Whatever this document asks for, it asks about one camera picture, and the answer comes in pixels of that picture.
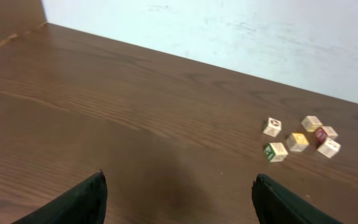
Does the wooden block yellow side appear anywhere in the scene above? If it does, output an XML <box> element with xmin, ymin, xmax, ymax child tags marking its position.
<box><xmin>301</xmin><ymin>116</ymin><xmax>323</xmax><ymax>133</ymax></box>

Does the yellow top wooden block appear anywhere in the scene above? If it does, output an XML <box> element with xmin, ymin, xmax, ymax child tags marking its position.
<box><xmin>286</xmin><ymin>133</ymin><xmax>310</xmax><ymax>152</ymax></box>

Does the wooden block red side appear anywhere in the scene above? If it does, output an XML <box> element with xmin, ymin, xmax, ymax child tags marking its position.
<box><xmin>314</xmin><ymin>126</ymin><xmax>339</xmax><ymax>143</ymax></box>

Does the plain white wooden block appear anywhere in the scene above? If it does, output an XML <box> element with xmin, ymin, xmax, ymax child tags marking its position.
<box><xmin>317</xmin><ymin>138</ymin><xmax>341</xmax><ymax>158</ymax></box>

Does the wooden block green W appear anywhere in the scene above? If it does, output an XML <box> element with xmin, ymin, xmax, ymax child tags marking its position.
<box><xmin>264</xmin><ymin>142</ymin><xmax>288</xmax><ymax>162</ymax></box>

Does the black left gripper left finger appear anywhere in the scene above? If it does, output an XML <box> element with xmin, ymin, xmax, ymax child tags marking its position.
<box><xmin>12</xmin><ymin>171</ymin><xmax>108</xmax><ymax>224</ymax></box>

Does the wooden block with face picture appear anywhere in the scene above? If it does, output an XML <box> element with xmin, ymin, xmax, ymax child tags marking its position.
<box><xmin>262</xmin><ymin>118</ymin><xmax>282</xmax><ymax>138</ymax></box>

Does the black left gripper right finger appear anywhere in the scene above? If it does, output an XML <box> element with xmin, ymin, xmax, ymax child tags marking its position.
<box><xmin>252</xmin><ymin>174</ymin><xmax>341</xmax><ymax>224</ymax></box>

